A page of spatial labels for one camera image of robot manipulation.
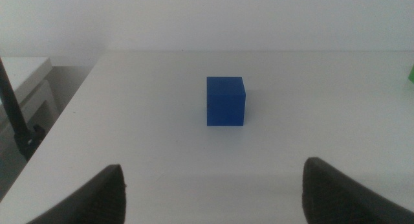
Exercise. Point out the thin black stand pole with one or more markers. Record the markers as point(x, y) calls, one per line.
point(11, 104)

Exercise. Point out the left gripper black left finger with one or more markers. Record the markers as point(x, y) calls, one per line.
point(97, 198)

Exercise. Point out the black pole clamp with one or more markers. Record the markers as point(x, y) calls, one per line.
point(30, 141)

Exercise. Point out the white side cabinet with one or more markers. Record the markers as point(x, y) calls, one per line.
point(29, 72)

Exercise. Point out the blue cube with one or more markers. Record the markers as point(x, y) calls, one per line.
point(224, 104)

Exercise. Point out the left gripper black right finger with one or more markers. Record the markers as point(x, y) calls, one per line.
point(336, 198)

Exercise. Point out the green cube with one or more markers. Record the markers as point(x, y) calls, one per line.
point(411, 74)

